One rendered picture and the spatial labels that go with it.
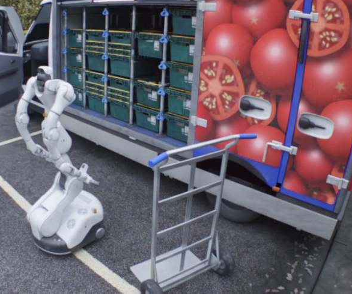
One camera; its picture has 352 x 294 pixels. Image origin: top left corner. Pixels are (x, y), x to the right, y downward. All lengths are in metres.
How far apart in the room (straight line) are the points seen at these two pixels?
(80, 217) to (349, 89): 2.29
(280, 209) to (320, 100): 1.02
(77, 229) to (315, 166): 1.97
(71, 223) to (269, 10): 2.31
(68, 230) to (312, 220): 2.04
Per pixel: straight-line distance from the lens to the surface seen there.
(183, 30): 3.10
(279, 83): 2.48
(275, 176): 2.70
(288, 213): 2.81
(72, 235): 2.63
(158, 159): 1.57
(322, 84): 2.39
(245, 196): 2.91
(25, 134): 2.57
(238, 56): 2.60
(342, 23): 2.35
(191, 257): 2.78
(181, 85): 3.16
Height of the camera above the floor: 1.92
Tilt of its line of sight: 21 degrees down
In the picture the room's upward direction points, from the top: 3 degrees clockwise
